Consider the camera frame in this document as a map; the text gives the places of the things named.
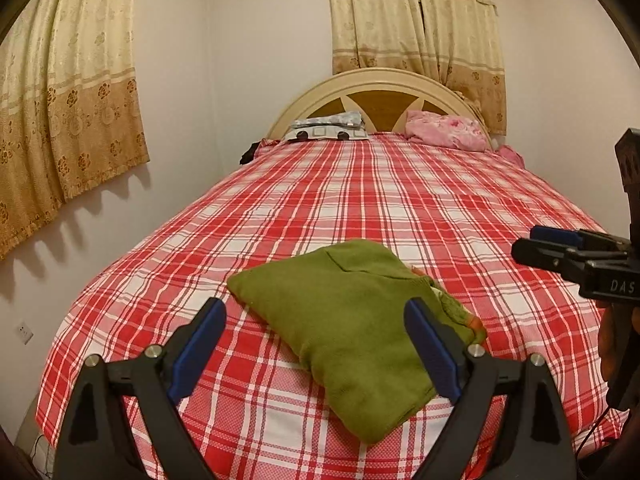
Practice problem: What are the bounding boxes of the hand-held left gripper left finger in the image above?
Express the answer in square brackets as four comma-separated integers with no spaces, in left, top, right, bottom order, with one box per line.
[54,296,227,480]

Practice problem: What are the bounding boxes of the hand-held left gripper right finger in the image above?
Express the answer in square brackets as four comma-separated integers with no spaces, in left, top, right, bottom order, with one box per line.
[404,297,577,480]

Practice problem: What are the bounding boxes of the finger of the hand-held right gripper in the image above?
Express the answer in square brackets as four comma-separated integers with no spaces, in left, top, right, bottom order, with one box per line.
[511,237,589,276]
[530,225,607,249]

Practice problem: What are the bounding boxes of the green orange striped knit sweater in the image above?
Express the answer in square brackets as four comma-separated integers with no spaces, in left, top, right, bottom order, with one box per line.
[226,240,487,445]

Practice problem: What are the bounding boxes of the person's right hand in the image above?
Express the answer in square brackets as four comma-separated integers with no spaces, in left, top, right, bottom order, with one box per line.
[600,305,624,386]

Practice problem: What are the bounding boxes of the pink cloth beside bed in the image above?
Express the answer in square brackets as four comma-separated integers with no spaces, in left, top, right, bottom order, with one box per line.
[492,144,525,167]

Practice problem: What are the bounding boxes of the pink pillow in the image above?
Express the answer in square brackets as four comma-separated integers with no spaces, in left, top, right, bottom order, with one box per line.
[404,110,488,152]

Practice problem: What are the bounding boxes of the red plaid bedsheet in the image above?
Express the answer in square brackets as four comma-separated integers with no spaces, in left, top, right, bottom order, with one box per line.
[35,132,628,480]

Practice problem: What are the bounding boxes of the cream wooden headboard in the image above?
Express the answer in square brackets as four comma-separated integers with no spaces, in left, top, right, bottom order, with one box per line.
[265,67,493,143]

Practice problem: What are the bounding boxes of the grey white printed pillow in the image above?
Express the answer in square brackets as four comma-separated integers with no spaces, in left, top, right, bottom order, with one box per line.
[285,111,371,143]

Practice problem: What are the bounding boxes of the wide beige floral curtain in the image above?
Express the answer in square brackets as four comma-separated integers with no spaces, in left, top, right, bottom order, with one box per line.
[0,0,151,261]

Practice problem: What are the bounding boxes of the black cable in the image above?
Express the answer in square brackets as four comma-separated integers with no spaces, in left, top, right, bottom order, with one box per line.
[575,405,618,480]

